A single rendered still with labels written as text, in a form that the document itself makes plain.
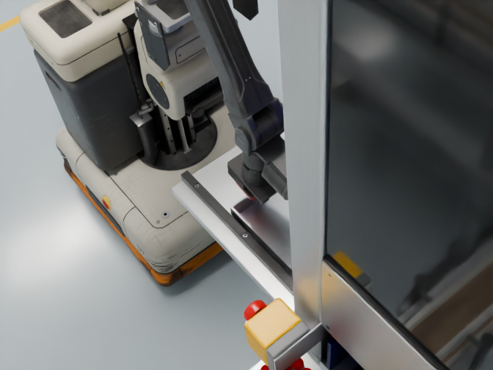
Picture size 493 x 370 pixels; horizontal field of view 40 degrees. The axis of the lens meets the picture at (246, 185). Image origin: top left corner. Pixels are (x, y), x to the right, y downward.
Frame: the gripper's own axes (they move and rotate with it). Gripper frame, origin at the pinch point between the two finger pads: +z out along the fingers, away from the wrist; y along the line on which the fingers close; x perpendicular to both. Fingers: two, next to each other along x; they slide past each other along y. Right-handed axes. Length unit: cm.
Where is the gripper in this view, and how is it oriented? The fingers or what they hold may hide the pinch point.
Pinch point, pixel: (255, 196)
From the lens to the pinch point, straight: 131.8
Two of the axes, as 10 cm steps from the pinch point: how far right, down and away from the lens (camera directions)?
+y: 6.2, 6.9, -3.7
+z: -0.2, 4.9, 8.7
